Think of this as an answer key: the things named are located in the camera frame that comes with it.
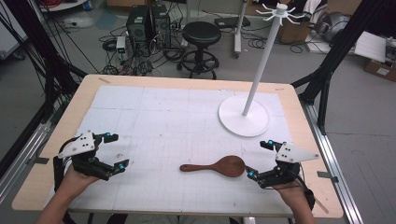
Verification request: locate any white hook rack stand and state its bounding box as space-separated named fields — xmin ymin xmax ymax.
xmin=218 ymin=3 xmax=305 ymax=138

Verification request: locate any black metal frame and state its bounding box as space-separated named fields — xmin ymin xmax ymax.
xmin=0 ymin=0 xmax=89 ymax=176
xmin=290 ymin=0 xmax=388 ymax=135

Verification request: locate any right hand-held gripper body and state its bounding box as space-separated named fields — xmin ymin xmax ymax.
xmin=257 ymin=142 xmax=320 ymax=189

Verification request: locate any person's right hand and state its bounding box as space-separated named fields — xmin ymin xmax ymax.
xmin=273 ymin=177 xmax=310 ymax=213

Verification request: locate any small silver box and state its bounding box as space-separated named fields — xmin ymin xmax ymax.
xmin=115 ymin=35 xmax=127 ymax=54

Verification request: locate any flat cardboard box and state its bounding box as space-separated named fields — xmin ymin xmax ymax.
xmin=362 ymin=59 xmax=396 ymax=83

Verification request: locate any person's left hand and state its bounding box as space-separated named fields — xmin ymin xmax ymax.
xmin=56 ymin=163 xmax=101 ymax=202

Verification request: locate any white foam sheet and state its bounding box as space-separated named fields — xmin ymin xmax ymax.
xmin=353 ymin=30 xmax=388 ymax=63

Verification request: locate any black wrist strap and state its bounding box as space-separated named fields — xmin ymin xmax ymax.
xmin=51 ymin=154 xmax=68 ymax=192
xmin=303 ymin=188 xmax=317 ymax=212

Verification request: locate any aluminium rail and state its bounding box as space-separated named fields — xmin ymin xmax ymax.
xmin=300 ymin=102 xmax=364 ymax=224
xmin=0 ymin=120 xmax=53 ymax=204

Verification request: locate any brown wooden spoon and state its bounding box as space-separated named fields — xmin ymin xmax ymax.
xmin=179 ymin=155 xmax=247 ymax=178

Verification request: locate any black computer tower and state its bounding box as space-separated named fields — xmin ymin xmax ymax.
xmin=150 ymin=3 xmax=173 ymax=49
xmin=125 ymin=4 xmax=151 ymax=56

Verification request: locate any brown cardboard box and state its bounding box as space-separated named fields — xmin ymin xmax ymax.
xmin=276 ymin=18 xmax=310 ymax=45

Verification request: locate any grey tape strip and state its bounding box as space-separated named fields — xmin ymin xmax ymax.
xmin=25 ymin=156 xmax=50 ymax=166
xmin=317 ymin=170 xmax=340 ymax=184

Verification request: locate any flat black device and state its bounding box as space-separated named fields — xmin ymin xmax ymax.
xmin=214 ymin=15 xmax=252 ymax=30

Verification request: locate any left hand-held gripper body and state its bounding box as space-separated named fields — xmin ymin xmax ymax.
xmin=57 ymin=130 xmax=118 ymax=182

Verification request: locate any black round stool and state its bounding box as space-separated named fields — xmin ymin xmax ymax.
xmin=177 ymin=21 xmax=223 ymax=80

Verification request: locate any grey rounded appliance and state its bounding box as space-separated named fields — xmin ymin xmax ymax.
xmin=313 ymin=11 xmax=352 ymax=44

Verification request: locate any tangle of black cables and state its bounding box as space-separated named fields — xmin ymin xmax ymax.
xmin=98 ymin=24 xmax=190 ymax=77

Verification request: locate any white pole stand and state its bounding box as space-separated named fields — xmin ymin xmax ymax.
xmin=233 ymin=0 xmax=248 ymax=60

